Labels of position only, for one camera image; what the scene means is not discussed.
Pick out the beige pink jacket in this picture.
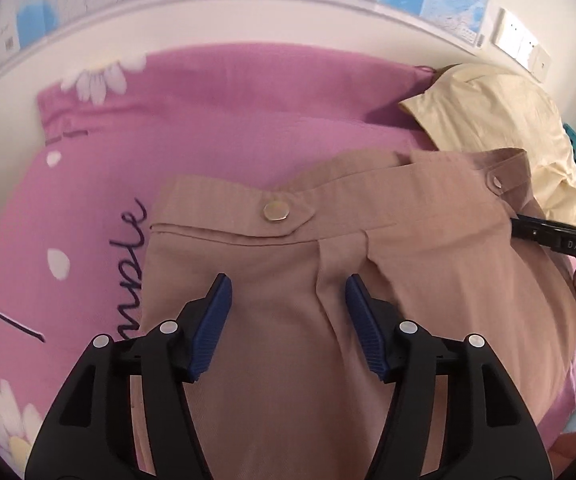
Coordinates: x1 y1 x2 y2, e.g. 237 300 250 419
142 148 576 479

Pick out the pink floral bed sheet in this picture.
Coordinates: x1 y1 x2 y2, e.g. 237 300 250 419
0 46 576 479

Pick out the cream yellow pillow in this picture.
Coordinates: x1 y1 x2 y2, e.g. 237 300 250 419
399 64 576 226

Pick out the white wall switch panel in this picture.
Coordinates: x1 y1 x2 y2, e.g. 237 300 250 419
492 8 551 82

